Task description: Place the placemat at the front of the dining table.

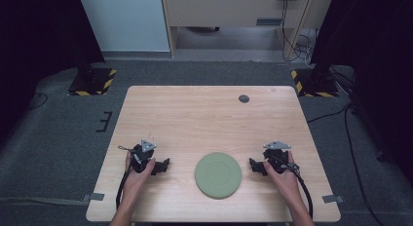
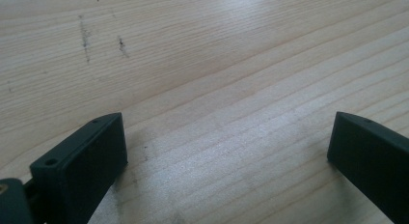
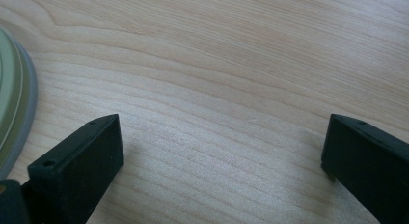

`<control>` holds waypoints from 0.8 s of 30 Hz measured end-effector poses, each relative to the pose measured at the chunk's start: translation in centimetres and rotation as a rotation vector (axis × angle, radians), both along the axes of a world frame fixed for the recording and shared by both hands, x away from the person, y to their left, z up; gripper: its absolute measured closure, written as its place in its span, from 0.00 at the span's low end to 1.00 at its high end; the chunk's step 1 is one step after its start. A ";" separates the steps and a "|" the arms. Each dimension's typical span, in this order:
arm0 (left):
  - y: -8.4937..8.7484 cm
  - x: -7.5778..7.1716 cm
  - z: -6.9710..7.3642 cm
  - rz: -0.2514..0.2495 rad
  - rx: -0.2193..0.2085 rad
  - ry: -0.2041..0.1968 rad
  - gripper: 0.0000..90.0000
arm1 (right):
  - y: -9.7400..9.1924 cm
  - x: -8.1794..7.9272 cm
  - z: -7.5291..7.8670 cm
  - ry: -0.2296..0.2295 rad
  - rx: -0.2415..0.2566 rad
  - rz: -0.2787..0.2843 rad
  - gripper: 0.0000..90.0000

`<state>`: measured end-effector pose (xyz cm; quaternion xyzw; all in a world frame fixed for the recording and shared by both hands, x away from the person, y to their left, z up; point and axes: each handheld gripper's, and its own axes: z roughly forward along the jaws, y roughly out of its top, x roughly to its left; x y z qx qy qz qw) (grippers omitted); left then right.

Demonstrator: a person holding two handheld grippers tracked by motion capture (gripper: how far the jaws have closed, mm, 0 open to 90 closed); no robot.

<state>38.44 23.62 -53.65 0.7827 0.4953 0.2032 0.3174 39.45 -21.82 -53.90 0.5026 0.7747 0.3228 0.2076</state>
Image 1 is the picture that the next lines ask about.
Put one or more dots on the grey label on desk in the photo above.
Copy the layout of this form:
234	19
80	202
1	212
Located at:
269	21

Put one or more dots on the black yellow striped stand base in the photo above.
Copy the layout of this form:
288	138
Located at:
316	86
92	83

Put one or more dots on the black curtain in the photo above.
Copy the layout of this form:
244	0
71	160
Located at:
32	41
373	57

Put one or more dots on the light wooden desk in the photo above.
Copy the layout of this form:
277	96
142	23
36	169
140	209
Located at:
227	8

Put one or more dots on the white panel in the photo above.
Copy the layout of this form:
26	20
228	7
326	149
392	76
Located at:
123	21

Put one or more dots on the person's left hand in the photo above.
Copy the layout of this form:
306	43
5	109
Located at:
136	185

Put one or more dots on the grey tape piece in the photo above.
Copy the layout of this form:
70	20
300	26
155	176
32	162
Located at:
94	196
332	198

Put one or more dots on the person's right hand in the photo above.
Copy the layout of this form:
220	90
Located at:
285	183

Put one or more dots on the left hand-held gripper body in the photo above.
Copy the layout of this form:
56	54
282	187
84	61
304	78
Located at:
142	156

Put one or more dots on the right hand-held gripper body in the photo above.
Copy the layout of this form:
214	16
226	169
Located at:
277	156

